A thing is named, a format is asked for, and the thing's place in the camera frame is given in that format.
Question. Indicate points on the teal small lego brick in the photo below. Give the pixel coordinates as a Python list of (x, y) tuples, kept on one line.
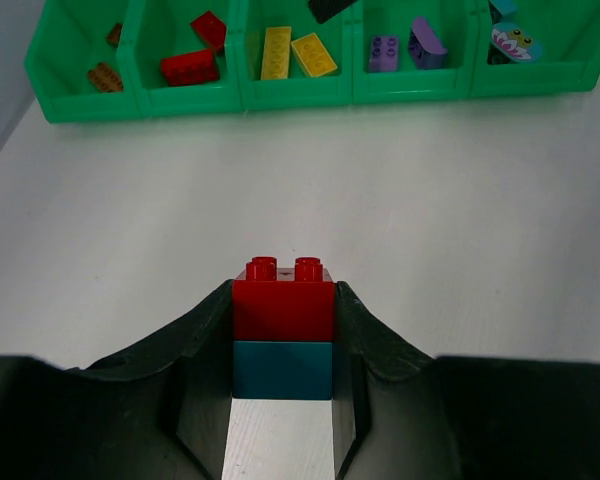
[(502, 10)]

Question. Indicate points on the green compartment tray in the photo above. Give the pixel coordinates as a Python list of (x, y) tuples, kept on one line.
[(70, 40)]

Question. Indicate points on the brown lego brick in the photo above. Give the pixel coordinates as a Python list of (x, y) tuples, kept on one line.
[(105, 79), (114, 35)]

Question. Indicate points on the small red lego brick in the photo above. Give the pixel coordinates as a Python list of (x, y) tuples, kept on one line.
[(294, 304)]

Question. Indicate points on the small teal lego cube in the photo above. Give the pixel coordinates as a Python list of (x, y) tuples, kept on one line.
[(267, 370)]

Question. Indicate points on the yellow small lego brick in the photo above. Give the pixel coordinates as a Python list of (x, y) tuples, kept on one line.
[(312, 56)]

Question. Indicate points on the purple lego piece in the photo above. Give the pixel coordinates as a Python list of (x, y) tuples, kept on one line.
[(424, 46)]

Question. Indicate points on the purple small lego brick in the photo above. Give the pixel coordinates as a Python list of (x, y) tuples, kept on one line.
[(383, 54)]

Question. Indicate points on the blue round lego piece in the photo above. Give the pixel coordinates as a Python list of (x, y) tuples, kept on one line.
[(511, 44)]

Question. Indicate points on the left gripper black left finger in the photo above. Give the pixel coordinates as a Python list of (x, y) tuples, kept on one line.
[(158, 409)]

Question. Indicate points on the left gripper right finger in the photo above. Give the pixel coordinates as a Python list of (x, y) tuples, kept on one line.
[(398, 413)]

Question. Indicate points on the red lego brick single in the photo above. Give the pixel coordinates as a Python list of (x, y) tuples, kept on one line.
[(211, 31)]

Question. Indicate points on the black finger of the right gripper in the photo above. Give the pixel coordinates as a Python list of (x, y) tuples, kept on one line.
[(324, 10)]

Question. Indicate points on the yellow lego plate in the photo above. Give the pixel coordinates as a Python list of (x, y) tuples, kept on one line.
[(276, 53)]

